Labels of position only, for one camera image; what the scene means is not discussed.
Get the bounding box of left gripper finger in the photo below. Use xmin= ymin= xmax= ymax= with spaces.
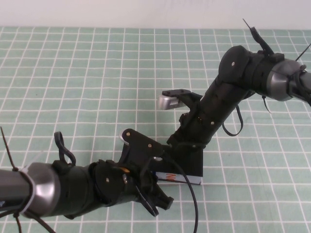
xmin=137 ymin=187 xmax=160 ymax=217
xmin=152 ymin=184 xmax=174 ymax=211

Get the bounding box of white zip tie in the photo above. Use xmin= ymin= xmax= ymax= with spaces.
xmin=18 ymin=163 xmax=38 ymax=216

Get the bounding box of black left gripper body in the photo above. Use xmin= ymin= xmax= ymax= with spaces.
xmin=121 ymin=162 xmax=161 ymax=202

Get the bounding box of black printed glasses case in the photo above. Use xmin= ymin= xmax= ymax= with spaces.
xmin=148 ymin=145 xmax=204 ymax=186

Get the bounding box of black looped cable bundle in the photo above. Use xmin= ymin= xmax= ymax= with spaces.
xmin=53 ymin=132 xmax=76 ymax=166
xmin=242 ymin=18 xmax=276 ymax=58

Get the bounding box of black left camera bracket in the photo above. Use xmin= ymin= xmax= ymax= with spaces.
xmin=121 ymin=128 xmax=166 ymax=170

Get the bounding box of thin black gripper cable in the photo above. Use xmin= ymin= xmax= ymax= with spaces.
xmin=222 ymin=106 xmax=244 ymax=137

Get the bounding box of black zip tie tail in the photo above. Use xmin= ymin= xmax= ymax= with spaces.
xmin=295 ymin=43 xmax=311 ymax=62
xmin=0 ymin=126 xmax=20 ymax=172
xmin=261 ymin=94 xmax=272 ymax=114

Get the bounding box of green white checked tablecloth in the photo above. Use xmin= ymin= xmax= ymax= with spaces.
xmin=0 ymin=26 xmax=311 ymax=233

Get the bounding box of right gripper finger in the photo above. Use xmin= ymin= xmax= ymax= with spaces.
xmin=187 ymin=143 xmax=207 ymax=152
xmin=167 ymin=138 xmax=182 ymax=149

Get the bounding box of black right camera bracket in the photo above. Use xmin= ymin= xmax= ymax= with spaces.
xmin=162 ymin=89 xmax=204 ymax=122

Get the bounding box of black camera bracket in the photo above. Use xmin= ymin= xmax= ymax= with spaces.
xmin=162 ymin=89 xmax=204 ymax=122
xmin=121 ymin=128 xmax=166 ymax=170

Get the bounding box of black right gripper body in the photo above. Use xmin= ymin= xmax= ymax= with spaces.
xmin=167 ymin=109 xmax=221 ymax=150

